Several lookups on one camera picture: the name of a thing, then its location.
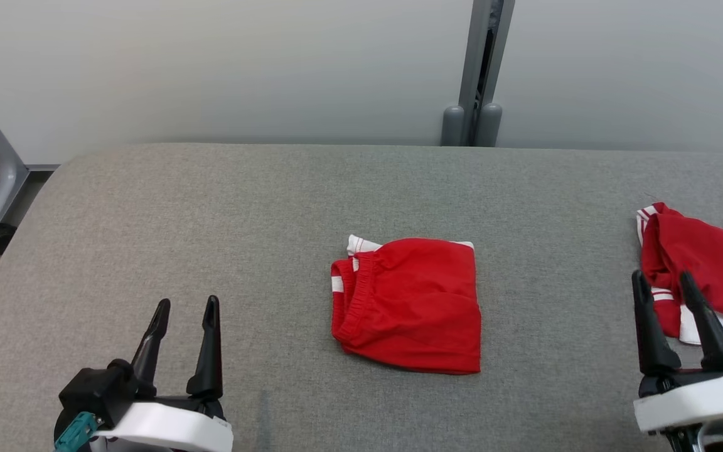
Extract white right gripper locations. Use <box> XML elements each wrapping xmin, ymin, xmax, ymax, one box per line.
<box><xmin>631</xmin><ymin>270</ymin><xmax>723</xmax><ymax>452</ymax></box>

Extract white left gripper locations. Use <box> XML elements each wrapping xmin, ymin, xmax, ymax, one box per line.
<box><xmin>90</xmin><ymin>295</ymin><xmax>234</xmax><ymax>452</ymax></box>

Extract red and white basketball jersey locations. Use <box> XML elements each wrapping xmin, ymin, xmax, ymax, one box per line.
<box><xmin>636</xmin><ymin>202</ymin><xmax>723</xmax><ymax>346</ymax></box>

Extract red shorts with white stripes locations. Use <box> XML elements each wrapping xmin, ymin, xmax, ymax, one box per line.
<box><xmin>330</xmin><ymin>234</ymin><xmax>483</xmax><ymax>375</ymax></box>

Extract black cable with teal connector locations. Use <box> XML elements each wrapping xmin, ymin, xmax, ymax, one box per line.
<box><xmin>54</xmin><ymin>411</ymin><xmax>99</xmax><ymax>452</ymax></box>

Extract grey partition post with feet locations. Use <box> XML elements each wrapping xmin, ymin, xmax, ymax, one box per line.
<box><xmin>441</xmin><ymin>0</ymin><xmax>516</xmax><ymax>147</ymax></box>

